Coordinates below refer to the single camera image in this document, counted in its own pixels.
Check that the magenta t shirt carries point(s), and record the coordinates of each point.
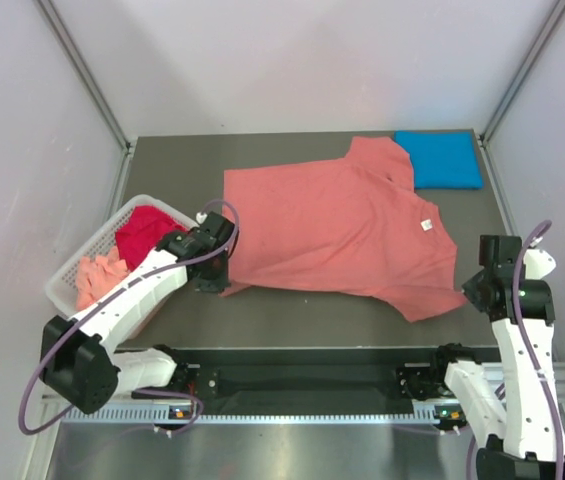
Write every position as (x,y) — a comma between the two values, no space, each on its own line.
(146,226)

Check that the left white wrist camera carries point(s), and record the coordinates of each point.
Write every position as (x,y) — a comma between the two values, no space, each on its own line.
(201,217)

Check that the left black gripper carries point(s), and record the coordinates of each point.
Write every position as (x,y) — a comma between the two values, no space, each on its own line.
(216,285)

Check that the folded blue t shirt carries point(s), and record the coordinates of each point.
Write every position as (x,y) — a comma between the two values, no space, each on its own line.
(442,160)

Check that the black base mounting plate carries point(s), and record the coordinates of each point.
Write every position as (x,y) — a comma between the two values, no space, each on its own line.
(307,380)

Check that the salmon pink t shirt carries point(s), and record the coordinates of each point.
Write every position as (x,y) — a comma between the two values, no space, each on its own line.
(351,225)

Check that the right aluminium frame post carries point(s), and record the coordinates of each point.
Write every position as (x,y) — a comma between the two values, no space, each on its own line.
(533,53)

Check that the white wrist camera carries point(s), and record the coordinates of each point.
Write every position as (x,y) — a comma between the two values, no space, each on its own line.
(201,217)
(538,262)

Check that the aluminium frame post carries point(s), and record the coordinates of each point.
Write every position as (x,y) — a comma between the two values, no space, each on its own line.
(58,26)
(533,53)

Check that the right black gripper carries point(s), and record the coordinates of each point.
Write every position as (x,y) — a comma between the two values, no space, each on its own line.
(469,289)

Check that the left aluminium frame post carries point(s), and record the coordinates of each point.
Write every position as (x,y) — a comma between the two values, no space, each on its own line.
(58,26)

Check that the white plastic laundry basket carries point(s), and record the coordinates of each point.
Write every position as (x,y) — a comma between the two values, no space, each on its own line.
(62,291)

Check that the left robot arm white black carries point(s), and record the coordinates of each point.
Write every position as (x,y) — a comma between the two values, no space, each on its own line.
(80,356)

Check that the grey slotted cable duct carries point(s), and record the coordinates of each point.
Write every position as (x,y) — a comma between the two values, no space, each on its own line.
(179,413)

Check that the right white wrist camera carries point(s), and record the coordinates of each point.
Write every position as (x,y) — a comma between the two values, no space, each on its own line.
(538,262)

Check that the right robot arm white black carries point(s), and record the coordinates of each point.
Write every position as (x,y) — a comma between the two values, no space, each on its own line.
(518,434)

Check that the light peach t shirt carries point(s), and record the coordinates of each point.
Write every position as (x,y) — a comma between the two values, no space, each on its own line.
(97,276)

